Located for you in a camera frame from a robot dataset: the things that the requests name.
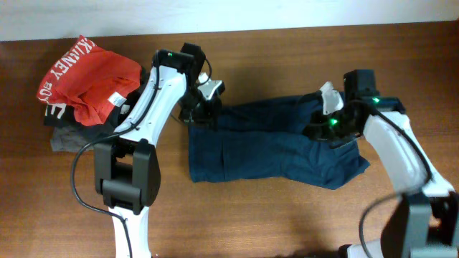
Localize grey folded shirt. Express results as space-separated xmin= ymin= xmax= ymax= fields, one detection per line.
xmin=50 ymin=126 xmax=106 ymax=153

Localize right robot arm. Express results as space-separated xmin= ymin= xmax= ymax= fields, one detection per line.
xmin=303 ymin=70 xmax=458 ymax=258

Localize navy blue shorts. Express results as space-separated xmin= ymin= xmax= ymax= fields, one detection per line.
xmin=188 ymin=94 xmax=370 ymax=190

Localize black folded shirt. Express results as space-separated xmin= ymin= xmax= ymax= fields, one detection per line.
xmin=44 ymin=67 xmax=150 ymax=143

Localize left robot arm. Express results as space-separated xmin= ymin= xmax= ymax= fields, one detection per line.
xmin=94 ymin=43 xmax=224 ymax=257

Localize red folded shirt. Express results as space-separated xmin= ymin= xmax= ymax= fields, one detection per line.
xmin=36 ymin=35 xmax=142 ymax=126

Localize left black cable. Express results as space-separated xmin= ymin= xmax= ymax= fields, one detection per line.
xmin=70 ymin=49 xmax=161 ymax=258

